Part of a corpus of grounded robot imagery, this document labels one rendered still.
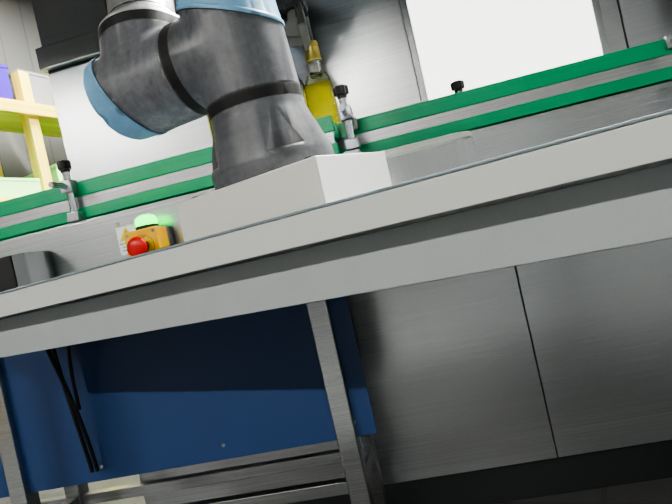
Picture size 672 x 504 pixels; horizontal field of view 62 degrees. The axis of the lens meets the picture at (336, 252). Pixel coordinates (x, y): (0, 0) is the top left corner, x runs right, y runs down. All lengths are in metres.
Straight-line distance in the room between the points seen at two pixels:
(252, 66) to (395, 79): 0.78
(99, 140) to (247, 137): 1.03
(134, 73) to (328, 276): 0.34
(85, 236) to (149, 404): 0.38
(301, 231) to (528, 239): 0.22
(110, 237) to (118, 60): 0.56
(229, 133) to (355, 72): 0.80
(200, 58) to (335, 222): 0.26
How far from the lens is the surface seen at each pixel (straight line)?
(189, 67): 0.70
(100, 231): 1.26
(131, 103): 0.75
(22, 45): 4.88
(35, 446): 1.45
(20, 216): 1.39
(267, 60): 0.67
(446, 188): 0.50
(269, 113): 0.65
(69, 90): 1.70
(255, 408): 1.20
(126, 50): 0.76
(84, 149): 1.65
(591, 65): 1.28
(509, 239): 0.54
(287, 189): 0.59
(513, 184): 0.49
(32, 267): 1.27
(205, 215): 0.65
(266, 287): 0.65
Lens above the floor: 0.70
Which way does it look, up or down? level
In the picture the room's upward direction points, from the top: 13 degrees counter-clockwise
